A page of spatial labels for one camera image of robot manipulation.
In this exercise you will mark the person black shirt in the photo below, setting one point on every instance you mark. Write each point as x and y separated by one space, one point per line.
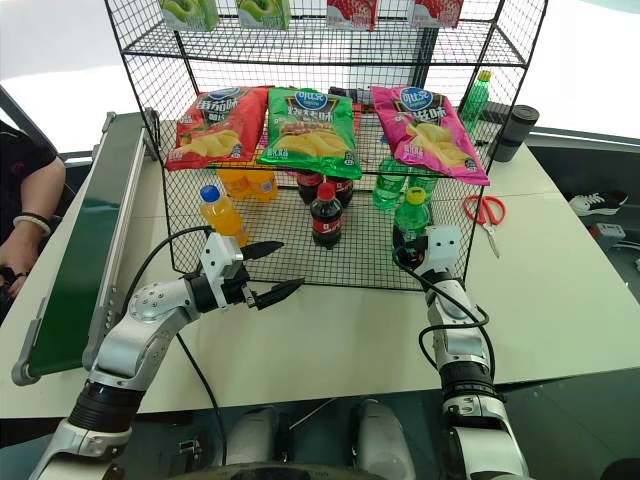
20 160

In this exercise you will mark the orange soda bottle blue cap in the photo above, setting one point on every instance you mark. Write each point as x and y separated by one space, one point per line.
220 212

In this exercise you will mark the cola bottle red cap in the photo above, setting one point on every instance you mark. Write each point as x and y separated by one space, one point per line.
327 220

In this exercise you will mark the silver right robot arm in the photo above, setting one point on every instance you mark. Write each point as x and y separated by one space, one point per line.
462 350

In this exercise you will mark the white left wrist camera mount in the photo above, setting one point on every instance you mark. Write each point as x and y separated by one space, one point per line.
220 252

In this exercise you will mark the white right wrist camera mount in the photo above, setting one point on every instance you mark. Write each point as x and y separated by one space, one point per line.
445 245

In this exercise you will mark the green potato chips bag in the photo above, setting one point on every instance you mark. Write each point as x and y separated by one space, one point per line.
310 135

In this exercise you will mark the grey rounded robot leg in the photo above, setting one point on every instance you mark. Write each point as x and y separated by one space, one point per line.
255 440
382 442

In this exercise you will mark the dark rounded robot base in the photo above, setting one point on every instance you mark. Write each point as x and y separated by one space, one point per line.
290 472

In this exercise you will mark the person bare forearm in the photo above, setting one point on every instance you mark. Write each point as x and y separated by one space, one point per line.
42 190

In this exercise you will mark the pink potato chips bag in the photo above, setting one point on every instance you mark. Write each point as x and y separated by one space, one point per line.
430 135

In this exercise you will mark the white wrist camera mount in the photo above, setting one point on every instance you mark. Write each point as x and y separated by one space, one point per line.
220 252
445 245

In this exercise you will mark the grey power strip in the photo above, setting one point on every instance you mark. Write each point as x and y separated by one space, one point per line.
608 230

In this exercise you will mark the red potato chips bag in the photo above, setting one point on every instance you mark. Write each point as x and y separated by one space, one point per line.
220 130

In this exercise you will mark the green conveyor belt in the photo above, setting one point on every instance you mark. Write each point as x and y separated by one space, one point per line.
80 260

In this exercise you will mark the dark snack packet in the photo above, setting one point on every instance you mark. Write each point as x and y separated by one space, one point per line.
350 95

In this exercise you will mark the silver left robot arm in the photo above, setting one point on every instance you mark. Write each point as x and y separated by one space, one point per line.
150 306

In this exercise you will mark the tall green ribbed bottle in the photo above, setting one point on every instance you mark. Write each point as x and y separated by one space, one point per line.
475 102

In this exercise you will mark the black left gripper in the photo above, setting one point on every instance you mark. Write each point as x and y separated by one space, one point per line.
236 292

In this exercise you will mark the black thermos cup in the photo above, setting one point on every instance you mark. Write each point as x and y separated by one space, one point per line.
515 132

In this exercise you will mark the person hand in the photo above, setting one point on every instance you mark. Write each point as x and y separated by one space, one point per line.
15 265

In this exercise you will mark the green soda bottle yellow cap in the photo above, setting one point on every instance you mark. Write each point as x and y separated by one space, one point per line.
412 215

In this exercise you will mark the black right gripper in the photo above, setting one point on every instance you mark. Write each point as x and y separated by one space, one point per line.
414 251

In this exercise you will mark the black and white sneaker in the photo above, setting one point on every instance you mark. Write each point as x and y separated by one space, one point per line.
597 202

